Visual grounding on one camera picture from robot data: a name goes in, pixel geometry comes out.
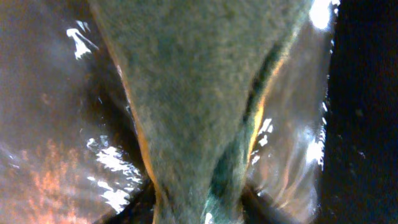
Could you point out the black water tray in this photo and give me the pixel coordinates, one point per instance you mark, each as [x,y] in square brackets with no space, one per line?
[325,151]

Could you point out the yellow green scrub sponge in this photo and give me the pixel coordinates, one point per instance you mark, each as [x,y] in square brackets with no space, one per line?
[195,74]

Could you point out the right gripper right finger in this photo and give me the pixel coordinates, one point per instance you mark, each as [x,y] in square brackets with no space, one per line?
[259,211]

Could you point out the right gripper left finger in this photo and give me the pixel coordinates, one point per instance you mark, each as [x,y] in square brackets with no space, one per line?
[140,210]

